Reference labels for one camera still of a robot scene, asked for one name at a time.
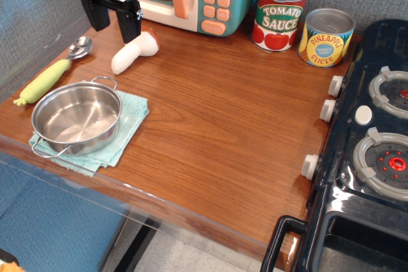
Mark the white brown toy mushroom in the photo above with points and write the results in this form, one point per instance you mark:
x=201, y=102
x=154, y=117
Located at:
x=145, y=45

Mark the teal folded cloth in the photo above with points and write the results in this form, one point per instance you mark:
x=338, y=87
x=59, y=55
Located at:
x=134, y=111

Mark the stainless steel pot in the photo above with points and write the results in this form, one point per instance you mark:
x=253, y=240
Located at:
x=77, y=119

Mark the tomato sauce can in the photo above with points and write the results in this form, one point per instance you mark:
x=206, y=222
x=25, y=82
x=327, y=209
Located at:
x=276, y=23

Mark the pineapple slices can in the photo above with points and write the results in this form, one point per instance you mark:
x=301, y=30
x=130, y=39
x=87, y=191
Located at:
x=326, y=36

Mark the white stove knob upper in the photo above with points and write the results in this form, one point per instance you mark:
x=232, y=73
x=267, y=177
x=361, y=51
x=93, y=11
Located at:
x=335, y=85

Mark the white stove knob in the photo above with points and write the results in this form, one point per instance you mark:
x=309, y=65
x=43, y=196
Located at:
x=309, y=166
x=335, y=85
x=327, y=110

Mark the white stove knob middle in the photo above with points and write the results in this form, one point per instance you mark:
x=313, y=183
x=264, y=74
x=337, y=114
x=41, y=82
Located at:
x=327, y=110

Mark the white stove knob lower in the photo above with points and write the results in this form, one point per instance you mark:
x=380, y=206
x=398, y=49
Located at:
x=309, y=166

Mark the orange object at corner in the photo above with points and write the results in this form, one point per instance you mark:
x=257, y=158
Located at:
x=11, y=267

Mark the dark blue toy stove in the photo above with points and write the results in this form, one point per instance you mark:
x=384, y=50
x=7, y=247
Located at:
x=357, y=205

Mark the spoon with yellow-green handle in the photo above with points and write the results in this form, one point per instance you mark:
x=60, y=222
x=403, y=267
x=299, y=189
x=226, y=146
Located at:
x=35, y=90

